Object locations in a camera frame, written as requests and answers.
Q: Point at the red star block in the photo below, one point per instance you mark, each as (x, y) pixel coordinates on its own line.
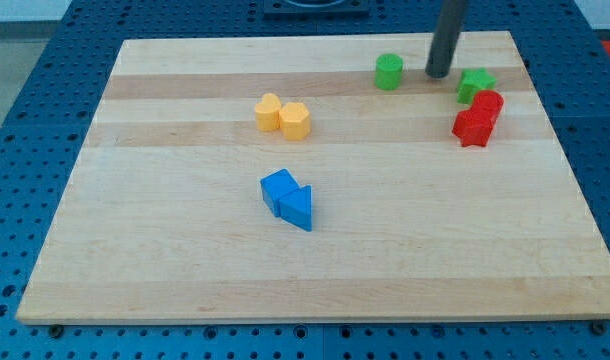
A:
(474, 127)

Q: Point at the green star block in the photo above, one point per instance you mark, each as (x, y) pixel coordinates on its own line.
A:
(471, 82)

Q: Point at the light wooden board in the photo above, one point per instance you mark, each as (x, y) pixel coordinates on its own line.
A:
(162, 220)

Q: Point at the blue triangle block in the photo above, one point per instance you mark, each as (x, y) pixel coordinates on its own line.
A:
(296, 208)

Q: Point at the blue cube block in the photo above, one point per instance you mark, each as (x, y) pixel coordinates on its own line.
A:
(275, 186)

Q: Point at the yellow hexagon block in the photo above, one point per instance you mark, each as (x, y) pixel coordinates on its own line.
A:
(295, 121)

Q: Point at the yellow heart block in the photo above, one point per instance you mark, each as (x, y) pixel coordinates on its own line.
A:
(267, 112)

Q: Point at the green cylinder block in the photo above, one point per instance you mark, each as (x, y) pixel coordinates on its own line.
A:
(388, 73)

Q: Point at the red cylinder block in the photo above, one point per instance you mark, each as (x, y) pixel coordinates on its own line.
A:
(488, 102)

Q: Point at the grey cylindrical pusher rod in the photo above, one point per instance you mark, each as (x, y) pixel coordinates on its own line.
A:
(445, 38)

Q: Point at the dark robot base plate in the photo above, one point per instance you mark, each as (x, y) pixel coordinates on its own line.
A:
(284, 8)

